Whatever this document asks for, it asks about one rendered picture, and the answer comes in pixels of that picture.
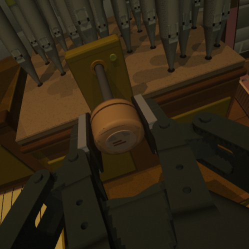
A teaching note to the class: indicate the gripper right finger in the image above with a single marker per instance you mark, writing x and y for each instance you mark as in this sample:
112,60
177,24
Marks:
175,155

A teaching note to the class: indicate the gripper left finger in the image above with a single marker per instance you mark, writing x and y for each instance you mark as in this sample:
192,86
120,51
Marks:
77,194

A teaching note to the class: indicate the brown wooden stop knob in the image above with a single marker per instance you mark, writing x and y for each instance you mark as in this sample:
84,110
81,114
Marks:
114,120

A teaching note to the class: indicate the cream organ key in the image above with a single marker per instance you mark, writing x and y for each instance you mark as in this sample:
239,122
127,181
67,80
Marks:
1,206
16,194
7,200

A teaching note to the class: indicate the grey metal flue pipe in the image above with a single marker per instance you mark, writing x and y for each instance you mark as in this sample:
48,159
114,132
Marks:
137,15
171,44
102,27
220,29
125,29
195,13
73,33
151,27
29,35
212,37
184,35
56,29
21,58
85,25
48,48

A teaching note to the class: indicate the yellow stop plate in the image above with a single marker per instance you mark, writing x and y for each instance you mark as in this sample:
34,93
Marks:
81,70

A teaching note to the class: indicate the yellow-green tuning slide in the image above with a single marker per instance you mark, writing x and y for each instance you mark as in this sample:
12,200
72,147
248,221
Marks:
10,2

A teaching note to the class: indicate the yellow wooden board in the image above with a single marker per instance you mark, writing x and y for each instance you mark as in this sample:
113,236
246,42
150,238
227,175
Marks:
210,108

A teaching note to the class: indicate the yellow flat panel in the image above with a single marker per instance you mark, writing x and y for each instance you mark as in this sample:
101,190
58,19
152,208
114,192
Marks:
13,167

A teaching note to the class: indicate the brown wooden crate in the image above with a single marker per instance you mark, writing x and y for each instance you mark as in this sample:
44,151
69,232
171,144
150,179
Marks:
243,93

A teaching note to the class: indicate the small yellow-green round button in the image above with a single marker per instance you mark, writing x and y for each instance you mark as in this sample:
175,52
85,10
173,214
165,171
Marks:
113,57

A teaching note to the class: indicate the grey shelf unit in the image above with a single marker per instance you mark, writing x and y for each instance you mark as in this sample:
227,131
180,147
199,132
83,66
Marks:
243,25

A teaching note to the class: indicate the reddish brown post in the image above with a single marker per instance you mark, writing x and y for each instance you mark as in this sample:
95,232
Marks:
232,19

